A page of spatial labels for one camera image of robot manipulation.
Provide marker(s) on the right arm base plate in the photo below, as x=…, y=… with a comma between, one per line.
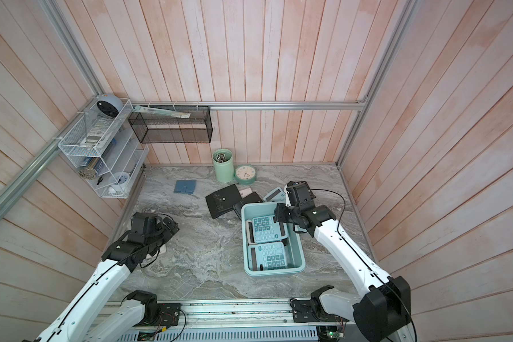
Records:
x=307, y=311

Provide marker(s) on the black calculator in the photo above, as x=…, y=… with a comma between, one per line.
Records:
x=299, y=191

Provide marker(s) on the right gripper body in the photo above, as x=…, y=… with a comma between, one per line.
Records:
x=287, y=214

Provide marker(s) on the mint green storage box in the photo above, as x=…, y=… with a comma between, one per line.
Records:
x=295, y=258

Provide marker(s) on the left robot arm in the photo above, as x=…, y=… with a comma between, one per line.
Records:
x=76, y=322

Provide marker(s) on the small teal calculator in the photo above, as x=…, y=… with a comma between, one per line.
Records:
x=266, y=257

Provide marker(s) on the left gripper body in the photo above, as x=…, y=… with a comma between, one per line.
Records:
x=162, y=234

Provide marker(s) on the green pen cup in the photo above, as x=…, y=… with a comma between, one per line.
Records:
x=223, y=163

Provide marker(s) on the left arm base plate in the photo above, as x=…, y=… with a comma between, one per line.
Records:
x=161, y=315

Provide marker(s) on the white wire shelf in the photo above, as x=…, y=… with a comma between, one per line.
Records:
x=99, y=146

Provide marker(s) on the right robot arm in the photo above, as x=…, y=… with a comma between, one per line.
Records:
x=381, y=307

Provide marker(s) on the black calculator face down small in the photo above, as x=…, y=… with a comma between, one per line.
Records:
x=253, y=197

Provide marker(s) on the grey round speaker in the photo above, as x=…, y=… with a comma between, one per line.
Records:
x=109, y=105

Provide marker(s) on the ruler on basket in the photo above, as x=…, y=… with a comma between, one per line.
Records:
x=160, y=111

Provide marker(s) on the black calculator face down large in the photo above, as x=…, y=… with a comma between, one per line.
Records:
x=223, y=201

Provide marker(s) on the pink calculator face down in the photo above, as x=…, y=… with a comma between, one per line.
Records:
x=249, y=232

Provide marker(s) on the black wire basket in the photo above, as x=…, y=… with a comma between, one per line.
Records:
x=151, y=129

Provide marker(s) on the large teal calculator right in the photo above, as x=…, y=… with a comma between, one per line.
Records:
x=276, y=195

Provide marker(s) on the aluminium front rail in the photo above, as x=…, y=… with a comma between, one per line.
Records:
x=250, y=312

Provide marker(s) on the pink calculator back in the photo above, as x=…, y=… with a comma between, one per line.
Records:
x=245, y=192

